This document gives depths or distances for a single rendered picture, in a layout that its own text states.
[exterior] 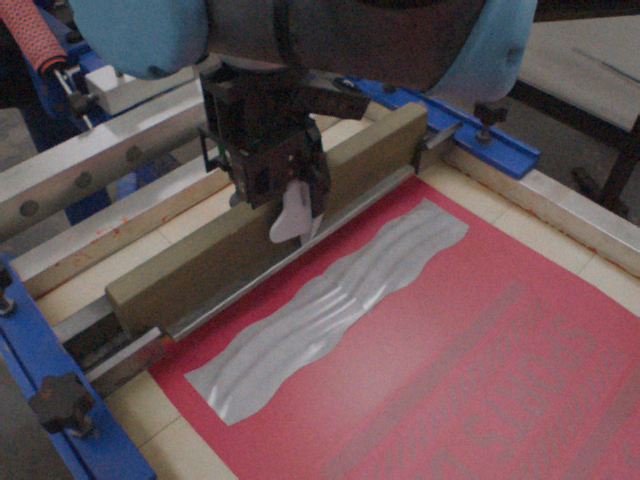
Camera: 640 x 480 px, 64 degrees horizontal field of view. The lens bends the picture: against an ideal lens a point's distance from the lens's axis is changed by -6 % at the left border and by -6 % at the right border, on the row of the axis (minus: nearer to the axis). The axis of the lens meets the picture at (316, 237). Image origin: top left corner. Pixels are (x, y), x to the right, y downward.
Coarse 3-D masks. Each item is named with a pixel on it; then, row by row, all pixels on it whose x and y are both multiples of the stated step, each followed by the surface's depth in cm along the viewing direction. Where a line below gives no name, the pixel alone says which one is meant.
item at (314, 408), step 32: (256, 288) 57; (288, 288) 57; (224, 320) 54; (256, 320) 55; (192, 352) 52; (352, 352) 52; (384, 352) 52; (416, 352) 52; (160, 384) 49; (288, 384) 50; (320, 384) 50; (352, 384) 50; (384, 384) 50; (192, 416) 47; (256, 416) 47; (288, 416) 47; (320, 416) 47; (352, 416) 47; (224, 448) 45; (256, 448) 45; (288, 448) 45; (320, 448) 45
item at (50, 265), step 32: (320, 128) 75; (192, 160) 67; (448, 160) 71; (480, 160) 67; (160, 192) 62; (192, 192) 64; (512, 192) 65; (544, 192) 63; (576, 192) 63; (96, 224) 59; (128, 224) 60; (160, 224) 63; (576, 224) 61; (608, 224) 59; (32, 256) 56; (64, 256) 56; (96, 256) 59; (608, 256) 59; (32, 288) 55
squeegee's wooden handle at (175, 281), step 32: (384, 128) 59; (416, 128) 62; (352, 160) 56; (384, 160) 61; (352, 192) 60; (224, 224) 49; (256, 224) 50; (160, 256) 46; (192, 256) 47; (224, 256) 49; (256, 256) 53; (128, 288) 44; (160, 288) 45; (192, 288) 49; (224, 288) 52; (128, 320) 45; (160, 320) 48
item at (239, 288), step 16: (400, 176) 64; (368, 192) 62; (384, 192) 62; (352, 208) 60; (320, 224) 58; (336, 224) 58; (320, 240) 58; (272, 256) 55; (288, 256) 55; (256, 272) 54; (272, 272) 54; (240, 288) 52; (208, 304) 51; (224, 304) 51; (192, 320) 50; (176, 336) 49
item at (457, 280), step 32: (416, 192) 68; (352, 224) 64; (480, 224) 64; (320, 256) 60; (448, 256) 60; (480, 256) 60; (512, 256) 60; (544, 256) 60; (416, 288) 57; (448, 288) 57; (480, 288) 57; (544, 288) 57; (576, 288) 57; (384, 320) 54; (416, 320) 54; (448, 320) 54; (576, 320) 54; (608, 320) 54
